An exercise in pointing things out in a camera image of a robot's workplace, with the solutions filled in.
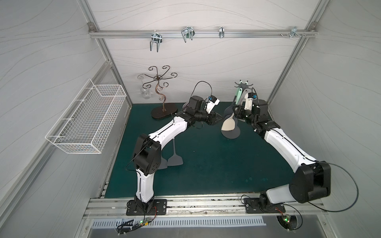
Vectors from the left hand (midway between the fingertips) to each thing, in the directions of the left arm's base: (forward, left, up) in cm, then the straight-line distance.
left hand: (221, 116), depth 81 cm
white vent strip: (-48, +47, -27) cm, 73 cm away
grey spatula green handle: (-17, +34, -24) cm, 45 cm away
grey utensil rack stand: (+7, -15, -24) cm, 29 cm away
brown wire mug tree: (+26, +37, -24) cm, 51 cm away
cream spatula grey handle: (+3, -6, -11) cm, 13 cm away
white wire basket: (-13, +66, +7) cm, 67 cm away
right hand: (+6, -8, +3) cm, 10 cm away
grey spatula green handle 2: (-16, +26, -23) cm, 38 cm away
